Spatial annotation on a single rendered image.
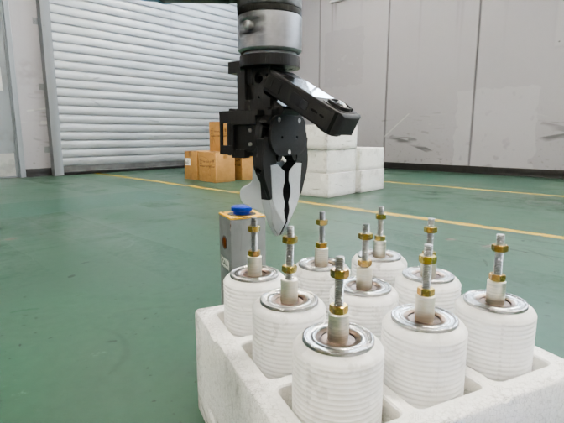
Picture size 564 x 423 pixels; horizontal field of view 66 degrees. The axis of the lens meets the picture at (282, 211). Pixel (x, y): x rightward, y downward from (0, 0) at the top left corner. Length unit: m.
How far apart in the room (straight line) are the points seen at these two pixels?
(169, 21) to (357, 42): 2.63
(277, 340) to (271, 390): 0.06
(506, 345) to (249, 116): 0.41
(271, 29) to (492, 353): 0.46
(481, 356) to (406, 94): 5.75
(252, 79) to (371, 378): 0.36
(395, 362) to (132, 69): 5.83
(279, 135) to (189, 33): 6.22
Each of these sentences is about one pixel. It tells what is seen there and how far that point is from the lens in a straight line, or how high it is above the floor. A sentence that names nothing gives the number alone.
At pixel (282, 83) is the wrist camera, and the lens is 0.50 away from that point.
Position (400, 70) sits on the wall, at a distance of 6.34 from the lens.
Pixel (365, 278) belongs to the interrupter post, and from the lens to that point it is 0.61.
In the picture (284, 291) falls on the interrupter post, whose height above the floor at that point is 0.27.
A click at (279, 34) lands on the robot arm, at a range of 0.51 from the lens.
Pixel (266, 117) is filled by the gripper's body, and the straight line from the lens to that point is 0.49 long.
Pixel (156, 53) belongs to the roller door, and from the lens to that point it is 6.35.
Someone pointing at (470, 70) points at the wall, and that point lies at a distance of 5.93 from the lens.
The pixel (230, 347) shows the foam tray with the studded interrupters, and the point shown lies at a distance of 0.61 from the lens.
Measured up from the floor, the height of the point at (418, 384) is 0.19.
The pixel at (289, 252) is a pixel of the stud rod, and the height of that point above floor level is 0.32.
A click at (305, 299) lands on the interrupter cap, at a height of 0.25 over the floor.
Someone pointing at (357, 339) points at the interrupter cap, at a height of 0.25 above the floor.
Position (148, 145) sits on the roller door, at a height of 0.33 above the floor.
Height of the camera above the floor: 0.46
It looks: 10 degrees down
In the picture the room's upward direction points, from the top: straight up
